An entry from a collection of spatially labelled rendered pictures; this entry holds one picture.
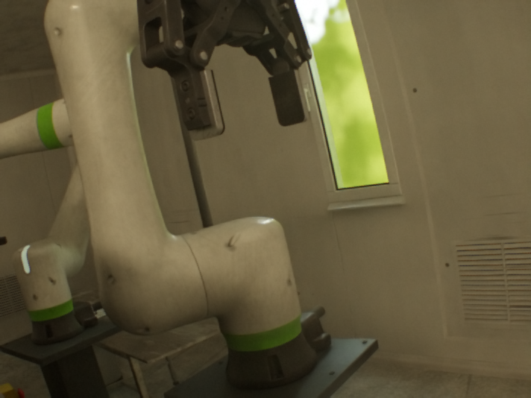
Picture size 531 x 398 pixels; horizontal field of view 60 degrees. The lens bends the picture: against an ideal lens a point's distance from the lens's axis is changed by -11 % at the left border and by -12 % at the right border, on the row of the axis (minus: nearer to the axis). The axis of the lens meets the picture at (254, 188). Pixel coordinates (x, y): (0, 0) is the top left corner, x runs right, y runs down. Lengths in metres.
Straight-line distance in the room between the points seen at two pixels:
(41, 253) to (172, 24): 1.05
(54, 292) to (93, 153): 0.66
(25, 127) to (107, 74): 0.60
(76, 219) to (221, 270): 0.76
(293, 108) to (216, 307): 0.42
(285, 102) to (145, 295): 0.39
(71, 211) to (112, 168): 0.74
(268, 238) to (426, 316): 2.00
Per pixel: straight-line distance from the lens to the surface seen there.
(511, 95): 2.25
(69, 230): 1.42
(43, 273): 1.29
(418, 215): 2.51
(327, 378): 0.77
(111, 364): 3.44
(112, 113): 0.69
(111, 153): 0.69
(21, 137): 1.28
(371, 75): 2.53
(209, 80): 0.29
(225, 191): 3.45
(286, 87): 0.37
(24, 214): 5.45
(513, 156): 2.28
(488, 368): 2.63
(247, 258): 0.72
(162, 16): 0.28
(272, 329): 0.76
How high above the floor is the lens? 1.26
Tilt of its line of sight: 4 degrees down
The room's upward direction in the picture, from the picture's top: 13 degrees counter-clockwise
